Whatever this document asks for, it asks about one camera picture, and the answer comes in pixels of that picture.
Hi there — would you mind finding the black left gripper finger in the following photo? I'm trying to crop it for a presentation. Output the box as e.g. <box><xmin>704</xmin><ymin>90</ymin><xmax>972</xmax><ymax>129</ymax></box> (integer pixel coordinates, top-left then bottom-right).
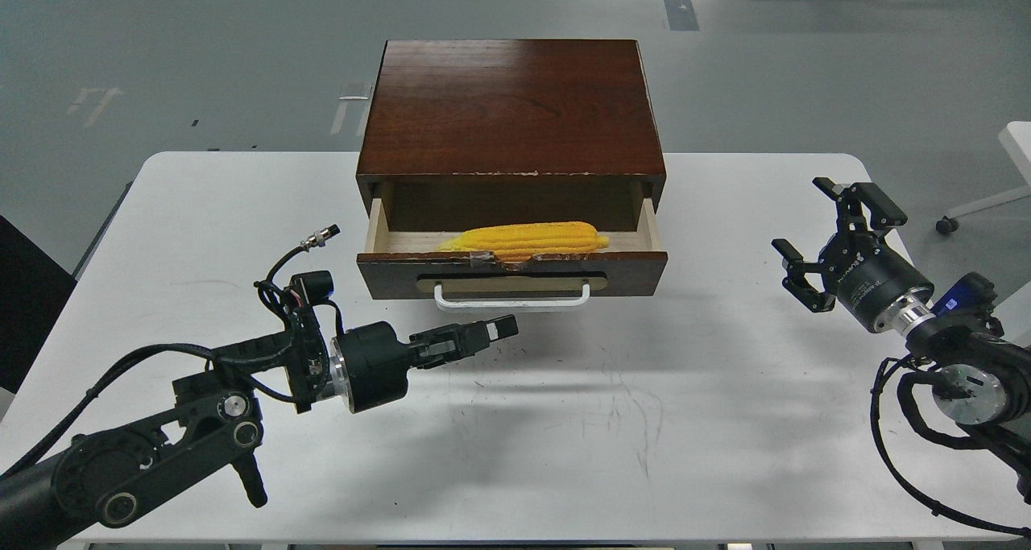
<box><xmin>411</xmin><ymin>342</ymin><xmax>476</xmax><ymax>370</ymax></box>
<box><xmin>410</xmin><ymin>315</ymin><xmax>519</xmax><ymax>356</ymax></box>

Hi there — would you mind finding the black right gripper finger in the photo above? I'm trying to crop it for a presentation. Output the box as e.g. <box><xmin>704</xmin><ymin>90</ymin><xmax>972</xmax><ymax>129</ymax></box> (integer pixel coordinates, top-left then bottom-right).
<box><xmin>813</xmin><ymin>177</ymin><xmax>907</xmax><ymax>249</ymax></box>
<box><xmin>771</xmin><ymin>238</ymin><xmax>836</xmax><ymax>314</ymax></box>

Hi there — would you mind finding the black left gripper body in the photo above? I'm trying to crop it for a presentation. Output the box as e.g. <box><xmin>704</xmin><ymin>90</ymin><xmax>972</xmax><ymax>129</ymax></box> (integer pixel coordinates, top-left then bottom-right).
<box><xmin>333</xmin><ymin>321</ymin><xmax>412</xmax><ymax>414</ymax></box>

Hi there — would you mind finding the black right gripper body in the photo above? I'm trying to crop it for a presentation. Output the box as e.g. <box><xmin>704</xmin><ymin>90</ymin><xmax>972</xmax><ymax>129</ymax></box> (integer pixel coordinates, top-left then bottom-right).
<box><xmin>818</xmin><ymin>232</ymin><xmax>934</xmax><ymax>333</ymax></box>

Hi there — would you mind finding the yellow corn cob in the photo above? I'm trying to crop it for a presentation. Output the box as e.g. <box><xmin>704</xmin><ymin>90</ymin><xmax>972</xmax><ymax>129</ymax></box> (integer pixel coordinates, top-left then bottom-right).
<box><xmin>435</xmin><ymin>222</ymin><xmax>609</xmax><ymax>263</ymax></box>

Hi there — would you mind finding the wooden drawer with dark front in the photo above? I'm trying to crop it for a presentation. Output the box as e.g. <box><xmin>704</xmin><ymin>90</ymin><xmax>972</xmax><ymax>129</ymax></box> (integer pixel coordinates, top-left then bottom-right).
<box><xmin>356</xmin><ymin>198</ymin><xmax>668</xmax><ymax>300</ymax></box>

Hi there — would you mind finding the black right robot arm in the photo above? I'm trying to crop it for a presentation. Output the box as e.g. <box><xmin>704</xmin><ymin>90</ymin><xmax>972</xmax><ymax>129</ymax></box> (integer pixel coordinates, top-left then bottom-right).
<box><xmin>771</xmin><ymin>177</ymin><xmax>1029</xmax><ymax>499</ymax></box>

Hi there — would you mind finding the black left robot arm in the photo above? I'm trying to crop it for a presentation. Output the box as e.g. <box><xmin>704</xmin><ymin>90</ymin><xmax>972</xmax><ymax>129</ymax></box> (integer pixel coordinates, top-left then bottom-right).
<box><xmin>1</xmin><ymin>225</ymin><xmax>518</xmax><ymax>549</ymax></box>

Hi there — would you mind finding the dark wooden cabinet box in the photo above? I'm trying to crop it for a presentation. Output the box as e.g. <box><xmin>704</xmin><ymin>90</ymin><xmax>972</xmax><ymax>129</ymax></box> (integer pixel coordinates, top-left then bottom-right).
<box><xmin>356</xmin><ymin>39</ymin><xmax>667</xmax><ymax>231</ymax></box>

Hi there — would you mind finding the grey floor tape strip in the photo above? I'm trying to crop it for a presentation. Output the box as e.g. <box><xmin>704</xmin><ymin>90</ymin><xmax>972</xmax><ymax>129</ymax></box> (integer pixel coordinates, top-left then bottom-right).
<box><xmin>663</xmin><ymin>0</ymin><xmax>699</xmax><ymax>32</ymax></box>

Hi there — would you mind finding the white drawer handle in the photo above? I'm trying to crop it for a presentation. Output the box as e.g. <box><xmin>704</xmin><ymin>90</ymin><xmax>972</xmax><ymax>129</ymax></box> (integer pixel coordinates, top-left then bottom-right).
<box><xmin>433</xmin><ymin>283</ymin><xmax>590</xmax><ymax>314</ymax></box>

